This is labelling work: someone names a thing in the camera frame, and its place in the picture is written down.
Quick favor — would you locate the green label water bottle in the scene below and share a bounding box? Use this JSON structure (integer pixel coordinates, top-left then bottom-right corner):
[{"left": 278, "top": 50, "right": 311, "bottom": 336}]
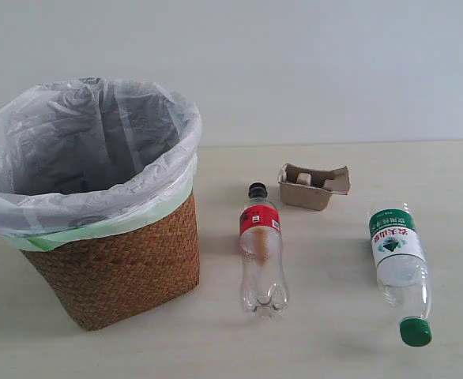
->
[{"left": 368, "top": 201, "right": 432, "bottom": 347}]

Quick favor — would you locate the woven wicker waste basket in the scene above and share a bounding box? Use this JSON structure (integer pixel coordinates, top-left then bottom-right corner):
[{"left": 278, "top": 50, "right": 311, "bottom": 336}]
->
[{"left": 24, "top": 196, "right": 200, "bottom": 331}]

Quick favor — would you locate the brown cardboard tray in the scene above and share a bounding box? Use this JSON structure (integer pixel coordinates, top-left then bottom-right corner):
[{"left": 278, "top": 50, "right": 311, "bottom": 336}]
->
[{"left": 277, "top": 163, "right": 351, "bottom": 212}]

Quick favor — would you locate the red label cola bottle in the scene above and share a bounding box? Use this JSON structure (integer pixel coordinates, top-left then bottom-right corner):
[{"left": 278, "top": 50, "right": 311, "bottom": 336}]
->
[{"left": 239, "top": 182, "right": 288, "bottom": 318}]

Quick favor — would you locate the translucent white bin liner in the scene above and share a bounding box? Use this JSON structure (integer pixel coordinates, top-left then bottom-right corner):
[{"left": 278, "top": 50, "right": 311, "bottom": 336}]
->
[{"left": 0, "top": 77, "right": 202, "bottom": 252}]

